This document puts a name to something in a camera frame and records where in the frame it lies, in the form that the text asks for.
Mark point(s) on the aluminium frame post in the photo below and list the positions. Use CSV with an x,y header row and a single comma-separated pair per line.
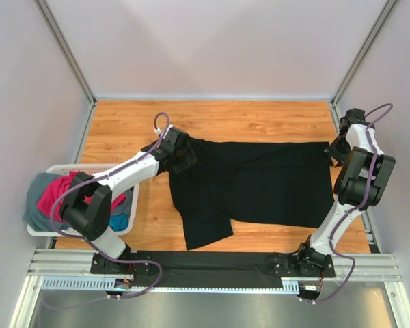
x,y
377,27
56,31

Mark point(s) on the pink t-shirt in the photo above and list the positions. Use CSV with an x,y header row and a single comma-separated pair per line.
x,y
59,185

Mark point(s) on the black t-shirt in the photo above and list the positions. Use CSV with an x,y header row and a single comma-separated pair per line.
x,y
270,183

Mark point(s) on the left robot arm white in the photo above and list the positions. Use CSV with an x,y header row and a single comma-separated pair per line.
x,y
86,206

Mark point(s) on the black base mat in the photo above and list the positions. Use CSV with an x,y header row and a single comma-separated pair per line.
x,y
186,269

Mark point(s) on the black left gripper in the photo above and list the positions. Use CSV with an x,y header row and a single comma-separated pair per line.
x,y
189,160

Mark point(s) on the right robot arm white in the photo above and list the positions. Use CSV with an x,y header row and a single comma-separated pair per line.
x,y
361,183

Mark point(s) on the white plastic laundry basket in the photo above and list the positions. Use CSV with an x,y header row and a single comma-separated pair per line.
x,y
131,201

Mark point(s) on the aluminium frame post left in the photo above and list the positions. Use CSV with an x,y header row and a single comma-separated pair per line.
x,y
56,31

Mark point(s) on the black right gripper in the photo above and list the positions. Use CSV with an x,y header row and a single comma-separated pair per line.
x,y
331,152

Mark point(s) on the blue t-shirt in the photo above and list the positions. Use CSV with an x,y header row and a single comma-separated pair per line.
x,y
118,223

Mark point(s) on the aluminium frame post right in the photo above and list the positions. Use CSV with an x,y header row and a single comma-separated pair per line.
x,y
377,27

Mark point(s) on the grey t-shirt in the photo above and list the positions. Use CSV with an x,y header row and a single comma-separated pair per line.
x,y
36,219

